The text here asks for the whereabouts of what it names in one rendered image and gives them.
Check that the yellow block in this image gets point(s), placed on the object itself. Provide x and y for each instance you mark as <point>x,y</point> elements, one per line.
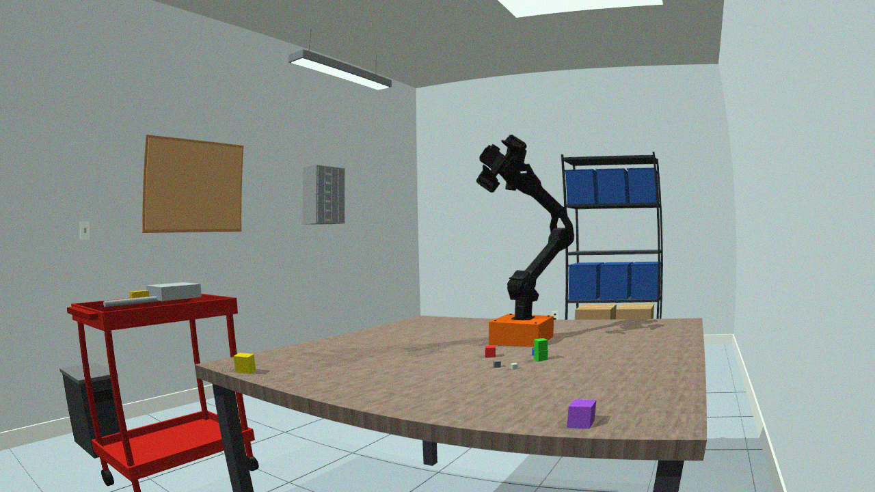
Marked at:
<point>244,363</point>

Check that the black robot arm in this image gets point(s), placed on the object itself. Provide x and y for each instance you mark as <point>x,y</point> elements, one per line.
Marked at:
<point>521,286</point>

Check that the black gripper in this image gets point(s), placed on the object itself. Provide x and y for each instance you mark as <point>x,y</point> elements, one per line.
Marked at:
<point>503,165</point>

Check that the purple cube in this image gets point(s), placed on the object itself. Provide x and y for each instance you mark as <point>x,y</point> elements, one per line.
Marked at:
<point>581,413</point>

